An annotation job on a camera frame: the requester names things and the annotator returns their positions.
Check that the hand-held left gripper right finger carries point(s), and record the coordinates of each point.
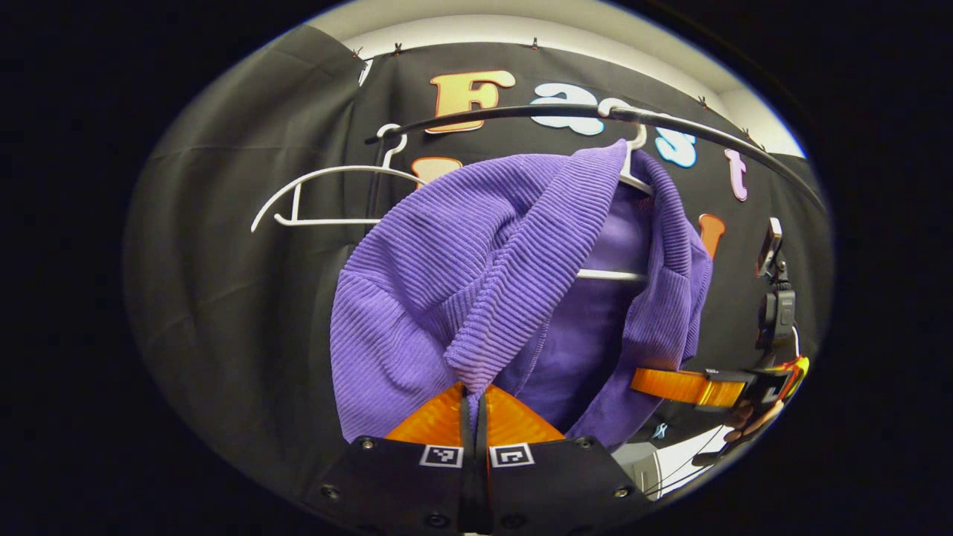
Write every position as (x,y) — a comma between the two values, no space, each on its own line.
(551,484)

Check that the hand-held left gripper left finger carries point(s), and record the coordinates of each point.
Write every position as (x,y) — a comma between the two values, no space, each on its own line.
(402,484)

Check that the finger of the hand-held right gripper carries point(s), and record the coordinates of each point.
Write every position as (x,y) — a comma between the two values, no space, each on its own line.
(677,385)

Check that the white hanger with garment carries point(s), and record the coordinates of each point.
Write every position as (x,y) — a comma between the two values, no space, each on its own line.
(610,275)

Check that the purple ribbed knit garment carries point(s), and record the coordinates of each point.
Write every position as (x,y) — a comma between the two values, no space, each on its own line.
(447,283)

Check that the empty white clothes hanger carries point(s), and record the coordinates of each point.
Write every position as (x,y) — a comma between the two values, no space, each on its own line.
(335,220)

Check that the white cabinet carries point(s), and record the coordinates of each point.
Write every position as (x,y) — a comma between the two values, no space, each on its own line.
(670,465)

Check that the black backdrop cloth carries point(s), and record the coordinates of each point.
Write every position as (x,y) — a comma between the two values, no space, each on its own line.
(223,298)

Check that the dark metal clothes rail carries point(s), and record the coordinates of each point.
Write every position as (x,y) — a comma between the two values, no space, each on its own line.
(521,109)

